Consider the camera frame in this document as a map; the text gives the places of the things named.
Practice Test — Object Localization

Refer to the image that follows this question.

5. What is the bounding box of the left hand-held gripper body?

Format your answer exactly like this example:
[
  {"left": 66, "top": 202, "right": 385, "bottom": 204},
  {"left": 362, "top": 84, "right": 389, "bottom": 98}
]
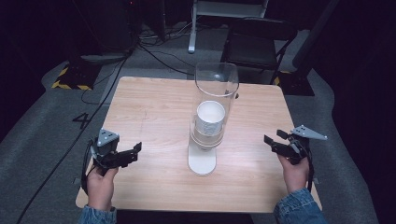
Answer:
[{"left": 90, "top": 128, "right": 134, "bottom": 171}]

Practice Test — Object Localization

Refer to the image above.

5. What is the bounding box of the long black floor cable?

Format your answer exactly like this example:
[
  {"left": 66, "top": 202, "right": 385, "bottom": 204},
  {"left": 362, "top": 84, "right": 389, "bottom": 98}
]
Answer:
[{"left": 15, "top": 52, "right": 133, "bottom": 224}]

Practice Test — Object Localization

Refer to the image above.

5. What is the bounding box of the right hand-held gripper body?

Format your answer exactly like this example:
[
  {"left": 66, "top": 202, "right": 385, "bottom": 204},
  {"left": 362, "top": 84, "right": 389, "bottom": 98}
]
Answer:
[{"left": 271, "top": 124, "right": 329, "bottom": 166}]

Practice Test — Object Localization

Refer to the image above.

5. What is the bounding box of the dark slanted pole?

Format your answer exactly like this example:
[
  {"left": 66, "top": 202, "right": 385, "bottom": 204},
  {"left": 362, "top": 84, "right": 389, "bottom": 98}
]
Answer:
[{"left": 291, "top": 0, "right": 341, "bottom": 77}]

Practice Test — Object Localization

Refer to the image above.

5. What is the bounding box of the person's left hand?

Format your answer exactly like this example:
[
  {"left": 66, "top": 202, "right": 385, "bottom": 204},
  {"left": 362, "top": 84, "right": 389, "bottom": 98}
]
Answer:
[{"left": 86, "top": 165, "right": 120, "bottom": 213}]

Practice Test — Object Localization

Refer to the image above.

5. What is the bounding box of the white paper cup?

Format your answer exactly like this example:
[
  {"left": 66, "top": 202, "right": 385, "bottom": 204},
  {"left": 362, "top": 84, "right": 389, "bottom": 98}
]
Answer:
[{"left": 195, "top": 100, "right": 226, "bottom": 138}]

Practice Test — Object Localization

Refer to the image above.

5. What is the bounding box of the person's right hand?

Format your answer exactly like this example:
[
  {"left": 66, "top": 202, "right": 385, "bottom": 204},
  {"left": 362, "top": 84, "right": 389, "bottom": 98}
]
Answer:
[{"left": 277, "top": 153, "right": 310, "bottom": 195}]

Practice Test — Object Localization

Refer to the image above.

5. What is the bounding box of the right hand-held gripper black cable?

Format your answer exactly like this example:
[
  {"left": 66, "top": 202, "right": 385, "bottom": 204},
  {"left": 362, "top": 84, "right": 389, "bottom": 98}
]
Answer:
[{"left": 305, "top": 146, "right": 316, "bottom": 192}]

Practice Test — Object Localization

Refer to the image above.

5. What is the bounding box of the left hand-held gripper black cable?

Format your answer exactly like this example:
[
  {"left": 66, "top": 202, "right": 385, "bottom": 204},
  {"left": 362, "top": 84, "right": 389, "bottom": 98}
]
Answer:
[{"left": 79, "top": 139, "right": 98, "bottom": 196}]

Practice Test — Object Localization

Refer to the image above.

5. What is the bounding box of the clear cup dispenser white base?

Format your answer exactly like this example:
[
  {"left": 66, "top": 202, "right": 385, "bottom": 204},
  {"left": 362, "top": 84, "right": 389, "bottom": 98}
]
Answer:
[{"left": 187, "top": 62, "right": 240, "bottom": 177}]

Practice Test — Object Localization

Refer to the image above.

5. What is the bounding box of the white metal table frame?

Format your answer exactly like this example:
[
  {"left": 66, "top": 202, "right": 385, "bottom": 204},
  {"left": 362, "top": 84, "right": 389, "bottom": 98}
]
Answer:
[{"left": 187, "top": 0, "right": 271, "bottom": 55}]

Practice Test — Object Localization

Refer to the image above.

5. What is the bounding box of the black base yellow striped edge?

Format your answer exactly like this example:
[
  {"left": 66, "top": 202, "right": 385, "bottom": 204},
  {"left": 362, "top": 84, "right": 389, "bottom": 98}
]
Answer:
[
  {"left": 50, "top": 62, "right": 103, "bottom": 91},
  {"left": 273, "top": 70, "right": 316, "bottom": 97}
]

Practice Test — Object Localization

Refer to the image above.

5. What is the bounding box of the black folding chair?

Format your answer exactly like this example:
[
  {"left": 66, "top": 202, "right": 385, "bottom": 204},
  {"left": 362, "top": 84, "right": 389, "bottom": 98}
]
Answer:
[{"left": 219, "top": 17, "right": 299, "bottom": 86}]

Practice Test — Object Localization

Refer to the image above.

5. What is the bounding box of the bundle of floor cables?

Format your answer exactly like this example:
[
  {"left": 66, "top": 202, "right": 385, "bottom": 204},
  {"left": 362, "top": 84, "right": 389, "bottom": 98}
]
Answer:
[{"left": 136, "top": 21, "right": 200, "bottom": 77}]

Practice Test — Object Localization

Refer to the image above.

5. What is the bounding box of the hand-held gripper black cable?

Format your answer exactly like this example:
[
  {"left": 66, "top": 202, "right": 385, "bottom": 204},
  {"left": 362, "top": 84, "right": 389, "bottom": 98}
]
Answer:
[
  {"left": 79, "top": 139, "right": 98, "bottom": 196},
  {"left": 305, "top": 146, "right": 316, "bottom": 192}
]

